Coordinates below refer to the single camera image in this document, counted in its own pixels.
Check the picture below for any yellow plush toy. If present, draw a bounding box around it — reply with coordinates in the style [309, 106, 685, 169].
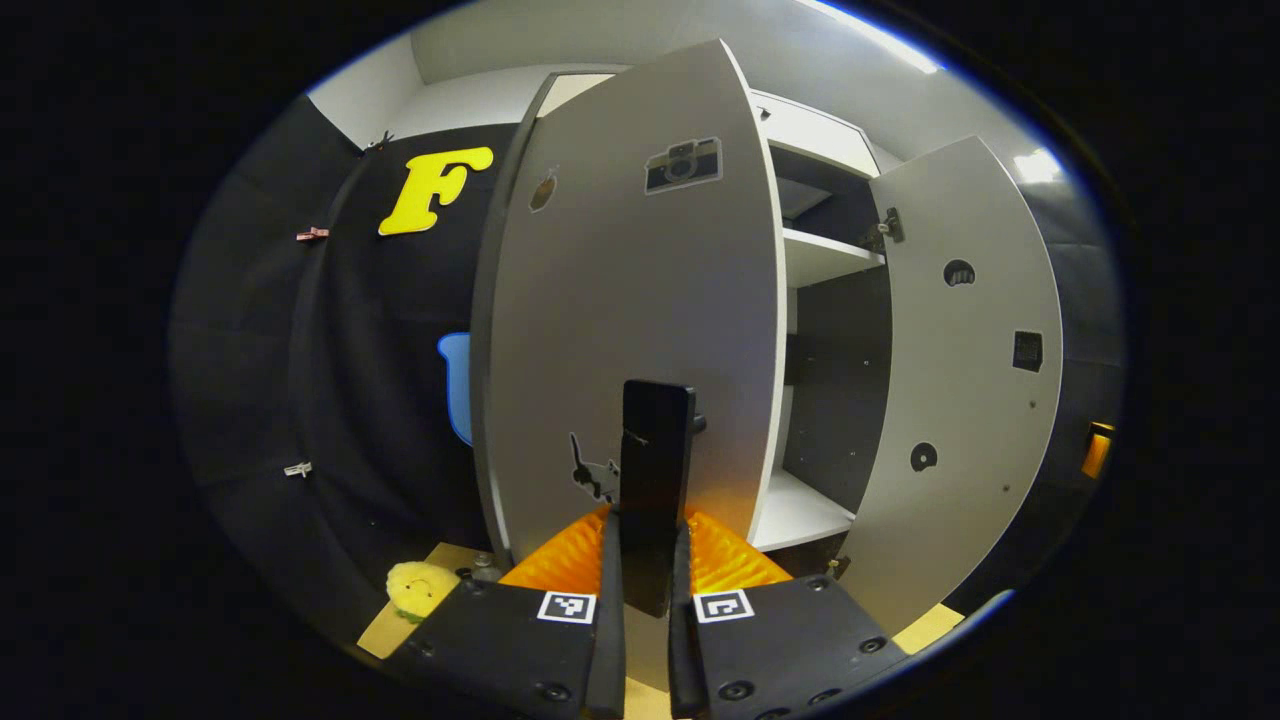
[386, 561, 463, 624]

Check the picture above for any beige cabinet door camera sticker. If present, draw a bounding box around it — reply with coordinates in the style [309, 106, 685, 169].
[470, 38, 789, 571]

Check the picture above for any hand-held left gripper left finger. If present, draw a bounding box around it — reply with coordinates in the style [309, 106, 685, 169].
[385, 505, 626, 720]

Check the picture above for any grey cabinet shelf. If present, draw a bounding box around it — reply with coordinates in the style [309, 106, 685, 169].
[778, 178, 833, 221]

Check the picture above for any black door handle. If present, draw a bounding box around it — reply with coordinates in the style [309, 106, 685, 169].
[618, 378, 707, 618]

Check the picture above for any white cabinet shelf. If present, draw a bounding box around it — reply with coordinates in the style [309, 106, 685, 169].
[782, 228, 886, 289]
[750, 470, 856, 553]

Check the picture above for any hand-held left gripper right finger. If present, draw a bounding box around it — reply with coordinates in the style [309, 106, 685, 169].
[668, 508, 909, 720]

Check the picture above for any small ceiling light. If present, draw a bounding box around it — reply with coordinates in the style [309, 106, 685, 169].
[1012, 148, 1066, 186]

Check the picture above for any beige double-door shoe cabinet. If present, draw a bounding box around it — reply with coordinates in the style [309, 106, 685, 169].
[470, 38, 1064, 641]

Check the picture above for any black backdrop cloth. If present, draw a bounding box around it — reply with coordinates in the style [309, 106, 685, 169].
[170, 95, 1126, 641]

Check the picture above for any metal door hinge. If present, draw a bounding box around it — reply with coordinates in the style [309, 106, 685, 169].
[862, 207, 906, 253]

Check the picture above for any beige cabinet door headphones sticker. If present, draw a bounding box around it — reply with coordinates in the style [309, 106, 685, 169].
[835, 135, 1064, 638]

